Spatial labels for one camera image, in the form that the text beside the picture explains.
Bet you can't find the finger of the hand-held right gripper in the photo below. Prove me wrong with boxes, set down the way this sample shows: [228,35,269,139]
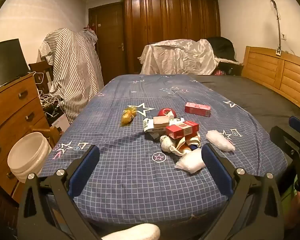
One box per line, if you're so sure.
[269,126,300,153]
[289,116,300,137]

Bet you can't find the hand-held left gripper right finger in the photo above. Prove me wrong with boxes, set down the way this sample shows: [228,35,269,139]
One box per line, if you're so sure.
[201,142,284,240]

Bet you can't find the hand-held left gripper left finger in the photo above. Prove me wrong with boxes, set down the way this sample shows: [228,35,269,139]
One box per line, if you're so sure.
[17,145,102,240]

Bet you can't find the bubble wrap bag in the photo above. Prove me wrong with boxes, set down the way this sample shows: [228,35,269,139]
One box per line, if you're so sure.
[205,130,236,152]
[175,148,206,174]

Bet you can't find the white face mask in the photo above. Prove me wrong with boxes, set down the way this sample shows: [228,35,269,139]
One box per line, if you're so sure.
[176,133,202,153]

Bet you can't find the red cigarette packet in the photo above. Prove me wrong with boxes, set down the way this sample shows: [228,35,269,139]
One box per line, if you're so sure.
[165,120,200,140]

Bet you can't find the white plastic bucket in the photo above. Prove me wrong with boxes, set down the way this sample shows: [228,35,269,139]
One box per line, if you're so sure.
[7,132,52,183]

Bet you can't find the brown cardboard box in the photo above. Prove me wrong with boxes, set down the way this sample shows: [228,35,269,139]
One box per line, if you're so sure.
[153,116,170,128]

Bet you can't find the black mattress cover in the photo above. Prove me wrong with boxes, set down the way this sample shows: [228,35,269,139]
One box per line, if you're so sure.
[190,74,300,155]

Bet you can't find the blue checked star bedsheet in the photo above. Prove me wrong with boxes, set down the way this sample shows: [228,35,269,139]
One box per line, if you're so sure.
[39,74,288,224]

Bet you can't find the knife block box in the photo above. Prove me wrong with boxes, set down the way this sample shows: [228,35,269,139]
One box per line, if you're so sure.
[50,112,70,133]

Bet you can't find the crumpled white tissue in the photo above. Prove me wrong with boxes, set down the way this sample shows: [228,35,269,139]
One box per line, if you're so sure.
[159,135,180,153]

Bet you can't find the long red box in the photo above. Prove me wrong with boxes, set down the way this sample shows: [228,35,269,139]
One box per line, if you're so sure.
[184,102,212,117]

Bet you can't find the wooden headboard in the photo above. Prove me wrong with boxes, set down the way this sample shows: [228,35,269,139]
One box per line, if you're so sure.
[241,45,300,120]

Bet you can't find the white torn carton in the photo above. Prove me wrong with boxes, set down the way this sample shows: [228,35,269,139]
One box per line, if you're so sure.
[142,117,185,140]

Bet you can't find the red apple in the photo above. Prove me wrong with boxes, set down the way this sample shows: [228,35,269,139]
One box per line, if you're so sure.
[157,108,177,119]

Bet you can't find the wooden dresser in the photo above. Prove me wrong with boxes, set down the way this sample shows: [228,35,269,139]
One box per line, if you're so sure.
[0,74,50,203]

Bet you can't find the black cloth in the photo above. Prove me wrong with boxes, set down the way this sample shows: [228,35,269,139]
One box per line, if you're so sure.
[206,36,239,63]

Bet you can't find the grey striped cloth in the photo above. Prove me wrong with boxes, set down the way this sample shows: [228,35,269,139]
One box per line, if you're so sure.
[38,28,104,124]

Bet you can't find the dark wooden chair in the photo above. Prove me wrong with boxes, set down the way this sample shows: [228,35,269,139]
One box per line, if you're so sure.
[29,60,54,98]

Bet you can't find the white satin cloth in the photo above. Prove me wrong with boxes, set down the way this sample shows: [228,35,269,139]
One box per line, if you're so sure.
[138,39,223,76]

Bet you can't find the brown wooden door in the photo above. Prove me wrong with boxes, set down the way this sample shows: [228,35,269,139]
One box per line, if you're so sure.
[88,2,125,85]

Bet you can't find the black monitor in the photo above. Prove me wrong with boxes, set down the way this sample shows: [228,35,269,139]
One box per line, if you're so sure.
[0,39,30,93]

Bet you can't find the dark wooden wardrobe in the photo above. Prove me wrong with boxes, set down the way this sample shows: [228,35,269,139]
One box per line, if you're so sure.
[122,0,221,75]

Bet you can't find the tangle of white cables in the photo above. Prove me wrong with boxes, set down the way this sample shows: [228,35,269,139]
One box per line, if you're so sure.
[27,71,65,120]

